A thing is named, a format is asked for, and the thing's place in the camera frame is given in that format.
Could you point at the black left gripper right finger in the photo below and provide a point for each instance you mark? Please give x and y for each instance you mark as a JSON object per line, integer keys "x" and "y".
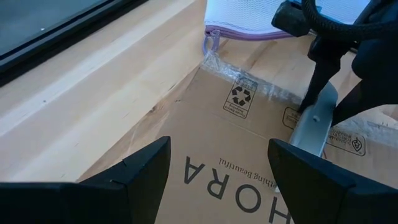
{"x": 326, "y": 193}

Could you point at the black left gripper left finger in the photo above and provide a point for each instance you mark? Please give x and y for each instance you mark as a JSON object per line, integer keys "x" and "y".
{"x": 93, "y": 199}

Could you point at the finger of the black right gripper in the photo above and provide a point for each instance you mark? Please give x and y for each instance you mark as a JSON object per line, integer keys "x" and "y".
{"x": 321, "y": 77}
{"x": 363, "y": 99}

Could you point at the grey box cutter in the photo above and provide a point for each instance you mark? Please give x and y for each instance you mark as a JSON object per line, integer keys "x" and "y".
{"x": 314, "y": 130}

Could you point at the purple-edged mesh zip pouch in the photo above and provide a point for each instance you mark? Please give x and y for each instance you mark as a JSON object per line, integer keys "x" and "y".
{"x": 242, "y": 15}

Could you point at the brown Sephora cardboard box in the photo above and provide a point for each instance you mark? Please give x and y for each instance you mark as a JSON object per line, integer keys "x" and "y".
{"x": 217, "y": 124}

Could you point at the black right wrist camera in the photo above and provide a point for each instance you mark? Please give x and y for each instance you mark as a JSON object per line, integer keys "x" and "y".
{"x": 290, "y": 17}

